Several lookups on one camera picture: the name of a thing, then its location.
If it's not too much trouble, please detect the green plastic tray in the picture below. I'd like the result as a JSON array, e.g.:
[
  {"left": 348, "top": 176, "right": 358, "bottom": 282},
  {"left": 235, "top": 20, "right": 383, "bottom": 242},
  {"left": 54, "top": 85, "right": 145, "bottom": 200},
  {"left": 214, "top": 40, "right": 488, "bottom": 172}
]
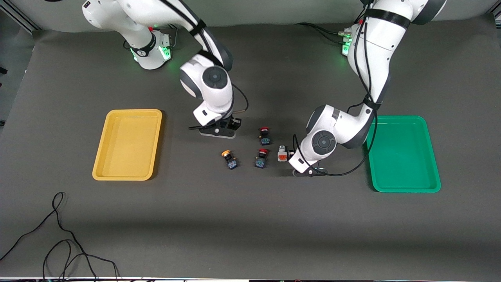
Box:
[{"left": 366, "top": 115, "right": 442, "bottom": 193}]

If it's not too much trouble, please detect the yellow plastic tray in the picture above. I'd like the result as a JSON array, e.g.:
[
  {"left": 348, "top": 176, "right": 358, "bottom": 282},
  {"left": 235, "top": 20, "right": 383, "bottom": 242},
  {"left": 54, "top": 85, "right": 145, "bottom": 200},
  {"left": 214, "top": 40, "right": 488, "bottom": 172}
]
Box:
[{"left": 92, "top": 109, "right": 163, "bottom": 181}]

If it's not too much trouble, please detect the yellow cap push button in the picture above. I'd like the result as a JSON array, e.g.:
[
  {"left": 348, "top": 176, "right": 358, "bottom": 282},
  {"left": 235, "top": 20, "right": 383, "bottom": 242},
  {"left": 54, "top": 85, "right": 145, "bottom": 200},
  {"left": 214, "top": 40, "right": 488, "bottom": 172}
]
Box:
[{"left": 221, "top": 150, "right": 238, "bottom": 170}]

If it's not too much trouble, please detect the dark grey table mat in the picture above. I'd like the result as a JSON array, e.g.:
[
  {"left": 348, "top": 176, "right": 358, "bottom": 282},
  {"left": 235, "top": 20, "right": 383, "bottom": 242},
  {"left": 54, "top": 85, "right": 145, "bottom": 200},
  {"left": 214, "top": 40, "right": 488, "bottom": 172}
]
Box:
[{"left": 0, "top": 16, "right": 501, "bottom": 280}]

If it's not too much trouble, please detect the loose thin black cable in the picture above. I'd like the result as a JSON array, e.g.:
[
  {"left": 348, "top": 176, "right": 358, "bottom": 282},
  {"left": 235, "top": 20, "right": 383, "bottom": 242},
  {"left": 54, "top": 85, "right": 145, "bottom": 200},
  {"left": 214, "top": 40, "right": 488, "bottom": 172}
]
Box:
[{"left": 0, "top": 192, "right": 120, "bottom": 280}]

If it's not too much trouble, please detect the aluminium frame rail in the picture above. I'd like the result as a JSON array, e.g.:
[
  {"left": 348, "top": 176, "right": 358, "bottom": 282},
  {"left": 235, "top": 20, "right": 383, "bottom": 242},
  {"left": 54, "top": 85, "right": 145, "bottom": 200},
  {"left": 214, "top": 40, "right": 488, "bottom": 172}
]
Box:
[{"left": 0, "top": 8, "right": 40, "bottom": 32}]

